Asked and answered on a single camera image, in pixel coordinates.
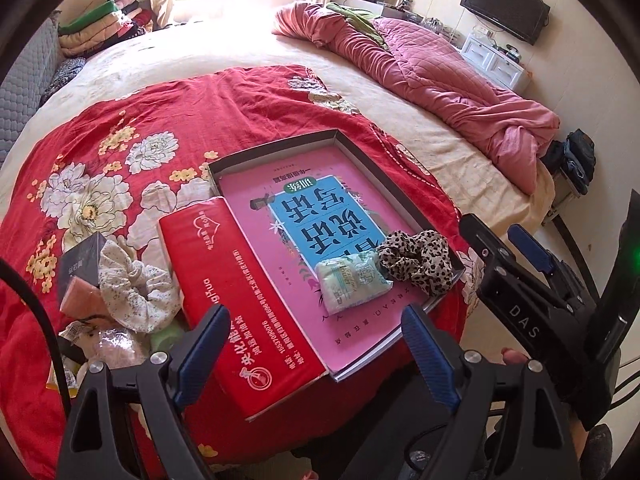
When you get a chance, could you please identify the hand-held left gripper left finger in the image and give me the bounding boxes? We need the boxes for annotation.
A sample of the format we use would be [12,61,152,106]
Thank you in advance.
[57,304,232,480]

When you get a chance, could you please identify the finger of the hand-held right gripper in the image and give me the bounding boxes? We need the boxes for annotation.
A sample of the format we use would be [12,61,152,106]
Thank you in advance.
[459,214,506,291]
[507,225,576,306]

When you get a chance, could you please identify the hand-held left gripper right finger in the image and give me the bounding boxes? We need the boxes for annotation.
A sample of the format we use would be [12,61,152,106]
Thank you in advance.
[345,304,583,480]

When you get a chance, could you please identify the leopard print scrunchie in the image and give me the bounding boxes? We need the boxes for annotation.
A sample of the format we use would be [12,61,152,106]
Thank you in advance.
[376,229,453,298]

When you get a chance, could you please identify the white floral scrunchie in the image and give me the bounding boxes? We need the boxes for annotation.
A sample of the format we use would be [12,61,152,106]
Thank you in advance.
[97,240,183,333]

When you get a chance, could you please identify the cream plush toy with tag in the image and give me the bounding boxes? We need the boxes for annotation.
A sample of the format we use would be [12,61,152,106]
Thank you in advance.
[59,319,103,368]

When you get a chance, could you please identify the light green soft item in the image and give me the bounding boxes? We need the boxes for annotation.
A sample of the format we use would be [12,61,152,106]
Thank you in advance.
[150,321,188,356]

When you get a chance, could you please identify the pink soft pad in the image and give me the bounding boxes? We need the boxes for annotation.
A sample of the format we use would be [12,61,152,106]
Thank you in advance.
[59,276,103,318]

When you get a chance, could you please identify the clear plastic wrapped item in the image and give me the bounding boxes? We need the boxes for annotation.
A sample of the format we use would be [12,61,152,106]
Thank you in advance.
[92,327,151,368]

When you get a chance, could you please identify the blue jeans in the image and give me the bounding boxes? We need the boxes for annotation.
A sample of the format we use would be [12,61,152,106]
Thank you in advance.
[542,129,596,196]

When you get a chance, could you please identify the small white green tissue packet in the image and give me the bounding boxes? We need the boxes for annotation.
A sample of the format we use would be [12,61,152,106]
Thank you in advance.
[314,251,393,317]

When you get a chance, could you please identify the pink book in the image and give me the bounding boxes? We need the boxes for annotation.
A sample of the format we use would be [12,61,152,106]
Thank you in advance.
[218,146,430,382]

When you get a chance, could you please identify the small dark box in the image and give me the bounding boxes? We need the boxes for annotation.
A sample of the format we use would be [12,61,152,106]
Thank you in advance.
[56,234,108,306]

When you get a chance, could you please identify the yellow packet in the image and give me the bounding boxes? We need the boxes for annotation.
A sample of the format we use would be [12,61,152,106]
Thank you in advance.
[46,360,77,392]

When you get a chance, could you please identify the white drawer cabinet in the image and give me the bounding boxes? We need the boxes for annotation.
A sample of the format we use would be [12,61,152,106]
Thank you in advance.
[460,35,531,96]

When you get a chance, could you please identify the pink quilt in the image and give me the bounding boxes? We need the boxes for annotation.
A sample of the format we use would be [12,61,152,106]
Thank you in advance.
[272,2,561,168]

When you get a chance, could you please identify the bed with cream sheet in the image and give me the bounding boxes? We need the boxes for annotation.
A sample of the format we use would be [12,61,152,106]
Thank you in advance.
[40,2,556,231]

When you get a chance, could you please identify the black television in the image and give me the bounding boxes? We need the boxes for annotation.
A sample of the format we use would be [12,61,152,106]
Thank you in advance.
[460,0,551,46]

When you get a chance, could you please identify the red floral blanket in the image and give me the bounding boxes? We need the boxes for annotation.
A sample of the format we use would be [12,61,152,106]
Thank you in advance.
[0,66,481,480]

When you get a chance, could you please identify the green cloth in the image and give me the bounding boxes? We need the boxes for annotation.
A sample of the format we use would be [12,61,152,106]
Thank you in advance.
[327,2,386,46]

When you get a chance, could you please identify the dark patterned cushion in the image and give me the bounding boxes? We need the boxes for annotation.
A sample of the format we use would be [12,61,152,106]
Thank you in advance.
[40,57,88,106]

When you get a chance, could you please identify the grey quilted sofa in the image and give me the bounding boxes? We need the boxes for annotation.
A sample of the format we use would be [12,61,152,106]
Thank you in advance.
[0,15,63,166]

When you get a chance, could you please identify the stack of folded clothes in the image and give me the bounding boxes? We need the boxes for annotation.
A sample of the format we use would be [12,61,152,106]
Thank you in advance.
[57,0,153,58]

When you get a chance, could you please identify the black cable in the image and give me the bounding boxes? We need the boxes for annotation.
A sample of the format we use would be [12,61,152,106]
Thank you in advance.
[0,259,76,396]

